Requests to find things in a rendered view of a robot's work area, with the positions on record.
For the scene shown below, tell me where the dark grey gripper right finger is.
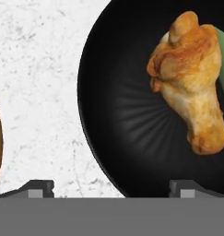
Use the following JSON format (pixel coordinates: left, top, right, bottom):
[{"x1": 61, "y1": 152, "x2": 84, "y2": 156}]
[{"x1": 168, "y1": 180, "x2": 224, "y2": 199}]

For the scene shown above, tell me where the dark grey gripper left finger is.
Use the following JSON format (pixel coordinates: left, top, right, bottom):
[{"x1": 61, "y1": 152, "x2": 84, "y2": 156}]
[{"x1": 0, "y1": 180, "x2": 55, "y2": 199}]

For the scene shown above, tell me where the golden roasted chicken drumstick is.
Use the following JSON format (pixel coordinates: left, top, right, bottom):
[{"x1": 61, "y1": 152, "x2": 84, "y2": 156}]
[{"x1": 146, "y1": 10, "x2": 224, "y2": 156}]

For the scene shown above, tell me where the black ribbed plate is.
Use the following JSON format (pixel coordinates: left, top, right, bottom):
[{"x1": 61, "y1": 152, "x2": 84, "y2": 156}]
[{"x1": 77, "y1": 0, "x2": 224, "y2": 198}]

